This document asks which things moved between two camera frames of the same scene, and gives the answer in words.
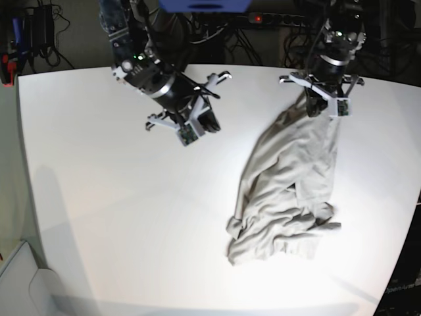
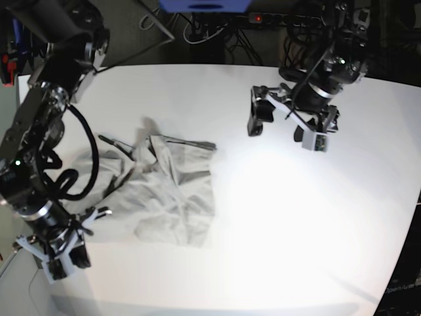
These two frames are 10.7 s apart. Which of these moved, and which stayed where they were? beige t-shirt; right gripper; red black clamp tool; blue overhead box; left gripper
Moved: right gripper; left gripper; beige t-shirt
Stayed: red black clamp tool; blue overhead box
